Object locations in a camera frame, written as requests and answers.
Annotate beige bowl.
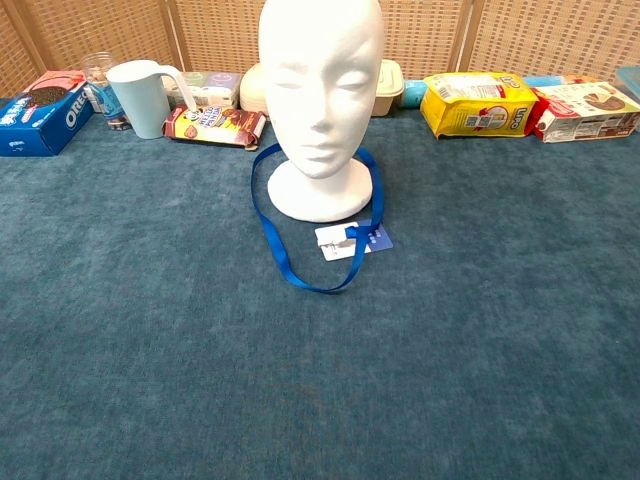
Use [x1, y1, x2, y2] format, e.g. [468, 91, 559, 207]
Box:
[238, 63, 274, 119]

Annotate red white cookie box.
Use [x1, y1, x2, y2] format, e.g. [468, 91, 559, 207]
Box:
[529, 81, 640, 145]

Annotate pastel multicolour carton pack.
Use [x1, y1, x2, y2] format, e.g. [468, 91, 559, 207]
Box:
[162, 70, 245, 109]

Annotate blue Oreo cookie box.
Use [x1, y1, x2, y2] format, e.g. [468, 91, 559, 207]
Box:
[0, 69, 96, 158]

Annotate wicker folding screen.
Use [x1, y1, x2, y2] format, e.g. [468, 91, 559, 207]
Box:
[0, 0, 640, 99]

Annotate yellow Lipo biscuit bag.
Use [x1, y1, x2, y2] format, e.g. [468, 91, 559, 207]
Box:
[419, 72, 540, 140]

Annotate pale blue plastic mug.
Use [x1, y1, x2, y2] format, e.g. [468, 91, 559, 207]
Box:
[105, 59, 199, 140]

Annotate blue transparent food container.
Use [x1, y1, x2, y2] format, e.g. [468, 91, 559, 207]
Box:
[613, 65, 640, 106]

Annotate blue lanyard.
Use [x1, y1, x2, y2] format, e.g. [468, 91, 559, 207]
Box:
[251, 142, 395, 295]

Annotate teal table cloth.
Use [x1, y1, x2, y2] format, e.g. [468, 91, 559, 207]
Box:
[0, 94, 640, 480]

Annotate beige lidded lunch box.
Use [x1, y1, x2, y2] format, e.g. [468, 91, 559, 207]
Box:
[369, 58, 406, 118]

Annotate brown chocolate biscuit box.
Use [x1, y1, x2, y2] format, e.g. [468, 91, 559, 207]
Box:
[162, 103, 268, 151]

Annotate white foam mannequin head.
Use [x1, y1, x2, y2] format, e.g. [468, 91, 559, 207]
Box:
[258, 0, 384, 223]

